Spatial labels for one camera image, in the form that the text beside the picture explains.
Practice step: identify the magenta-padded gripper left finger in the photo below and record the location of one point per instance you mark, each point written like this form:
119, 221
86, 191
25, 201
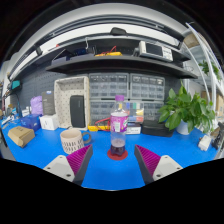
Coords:
60, 168

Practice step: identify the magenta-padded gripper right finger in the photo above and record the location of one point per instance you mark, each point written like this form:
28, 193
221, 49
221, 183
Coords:
166, 167

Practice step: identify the purple-capped clear drink bottle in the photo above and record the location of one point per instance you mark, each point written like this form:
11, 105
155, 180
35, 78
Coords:
118, 123

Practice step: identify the beige patterned mug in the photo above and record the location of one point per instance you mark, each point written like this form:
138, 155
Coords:
71, 141

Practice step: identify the black flat case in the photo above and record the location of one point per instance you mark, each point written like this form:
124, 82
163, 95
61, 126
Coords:
156, 129

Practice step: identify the white flat device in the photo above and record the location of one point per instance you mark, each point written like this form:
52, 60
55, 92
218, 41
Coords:
204, 142

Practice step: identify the black box with white label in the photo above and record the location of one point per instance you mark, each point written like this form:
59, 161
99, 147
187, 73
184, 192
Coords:
133, 130

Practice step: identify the brown cardboard box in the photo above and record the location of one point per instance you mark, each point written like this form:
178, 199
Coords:
20, 136

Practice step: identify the yellow multimeter with red leads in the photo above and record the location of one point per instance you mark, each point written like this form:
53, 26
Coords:
96, 128

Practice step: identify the blue box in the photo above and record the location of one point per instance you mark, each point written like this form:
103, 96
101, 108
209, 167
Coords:
30, 122

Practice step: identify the black rectangular speaker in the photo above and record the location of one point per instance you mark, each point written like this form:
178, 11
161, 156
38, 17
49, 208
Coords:
77, 111

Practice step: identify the black angular device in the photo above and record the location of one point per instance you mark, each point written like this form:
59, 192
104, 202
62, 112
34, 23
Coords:
218, 136

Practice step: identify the green plant in white pot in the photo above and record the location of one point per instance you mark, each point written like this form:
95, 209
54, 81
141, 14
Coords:
186, 110

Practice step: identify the clear organizer with coloured parts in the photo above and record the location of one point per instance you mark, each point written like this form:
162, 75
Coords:
136, 113

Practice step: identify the beige perforated storage tray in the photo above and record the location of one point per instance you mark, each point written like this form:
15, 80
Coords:
61, 103

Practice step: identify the dark grey flat package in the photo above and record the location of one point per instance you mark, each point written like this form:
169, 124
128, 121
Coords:
48, 103

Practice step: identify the purple bag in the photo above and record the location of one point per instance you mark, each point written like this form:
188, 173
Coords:
36, 106

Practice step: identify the white shelf unit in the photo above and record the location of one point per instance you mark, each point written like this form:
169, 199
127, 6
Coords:
210, 66

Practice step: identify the black workbench shelf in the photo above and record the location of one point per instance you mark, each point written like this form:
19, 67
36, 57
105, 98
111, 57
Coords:
116, 65

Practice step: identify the white oscilloscope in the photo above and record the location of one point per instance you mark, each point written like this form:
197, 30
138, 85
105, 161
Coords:
155, 51

